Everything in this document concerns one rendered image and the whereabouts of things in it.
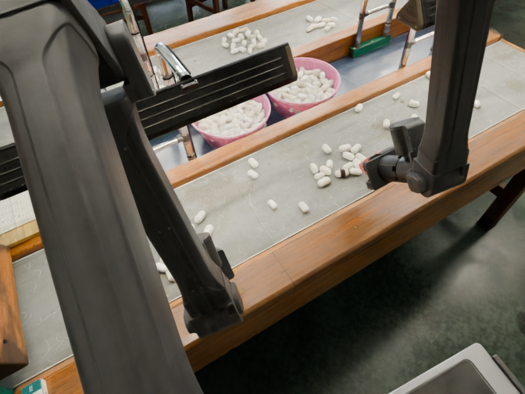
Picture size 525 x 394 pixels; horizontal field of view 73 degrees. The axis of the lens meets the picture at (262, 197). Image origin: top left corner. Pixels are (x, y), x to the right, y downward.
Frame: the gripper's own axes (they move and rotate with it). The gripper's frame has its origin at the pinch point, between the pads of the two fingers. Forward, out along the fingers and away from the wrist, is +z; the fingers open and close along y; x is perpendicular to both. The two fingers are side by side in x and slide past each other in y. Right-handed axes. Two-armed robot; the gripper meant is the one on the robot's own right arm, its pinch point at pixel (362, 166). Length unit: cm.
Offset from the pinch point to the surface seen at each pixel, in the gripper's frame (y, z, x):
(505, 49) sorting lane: -91, 25, -7
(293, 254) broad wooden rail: 24.2, 0.8, 11.8
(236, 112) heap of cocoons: 10, 46, -22
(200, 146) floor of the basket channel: 26, 47, -16
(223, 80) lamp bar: 25.5, -1.8, -29.4
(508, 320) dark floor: -58, 21, 94
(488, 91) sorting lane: -65, 15, 2
